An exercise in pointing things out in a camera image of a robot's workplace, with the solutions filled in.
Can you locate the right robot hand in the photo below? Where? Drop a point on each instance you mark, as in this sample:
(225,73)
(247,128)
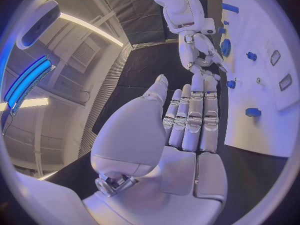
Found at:
(189,50)

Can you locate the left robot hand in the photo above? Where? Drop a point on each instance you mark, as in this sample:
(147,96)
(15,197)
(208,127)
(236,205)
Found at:
(131,135)

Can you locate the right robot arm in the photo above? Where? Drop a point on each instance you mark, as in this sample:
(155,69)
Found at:
(178,7)

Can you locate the white task board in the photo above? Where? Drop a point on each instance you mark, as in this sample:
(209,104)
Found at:
(257,135)

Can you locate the blue gear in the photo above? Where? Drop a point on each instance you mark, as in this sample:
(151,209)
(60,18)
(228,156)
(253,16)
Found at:
(226,47)

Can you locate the small blue block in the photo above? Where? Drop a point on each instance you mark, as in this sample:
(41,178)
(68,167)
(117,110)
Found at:
(221,30)

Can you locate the small blue peg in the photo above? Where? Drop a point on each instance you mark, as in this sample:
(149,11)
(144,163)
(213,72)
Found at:
(226,22)

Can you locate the long blue cylinder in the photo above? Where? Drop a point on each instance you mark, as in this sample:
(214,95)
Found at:
(230,7)

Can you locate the glowing light bar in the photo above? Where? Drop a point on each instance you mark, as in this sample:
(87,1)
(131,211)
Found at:
(25,82)

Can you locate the white pod with dark face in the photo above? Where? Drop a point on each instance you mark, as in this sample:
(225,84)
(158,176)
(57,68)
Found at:
(38,25)

